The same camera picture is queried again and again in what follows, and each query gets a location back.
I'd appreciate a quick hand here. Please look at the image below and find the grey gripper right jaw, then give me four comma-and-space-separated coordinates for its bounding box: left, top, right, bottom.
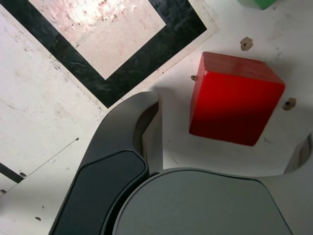
111, 133, 313, 235

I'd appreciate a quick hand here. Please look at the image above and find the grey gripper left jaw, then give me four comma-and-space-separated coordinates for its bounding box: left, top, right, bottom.
48, 91, 164, 235

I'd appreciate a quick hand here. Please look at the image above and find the red cube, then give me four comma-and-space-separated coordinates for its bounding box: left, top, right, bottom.
188, 51, 286, 147

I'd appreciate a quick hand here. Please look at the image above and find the green cube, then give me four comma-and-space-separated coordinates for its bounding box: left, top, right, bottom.
236, 0, 277, 10

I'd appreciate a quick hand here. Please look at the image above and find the black tape square outline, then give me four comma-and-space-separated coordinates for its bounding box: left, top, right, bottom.
0, 0, 208, 109

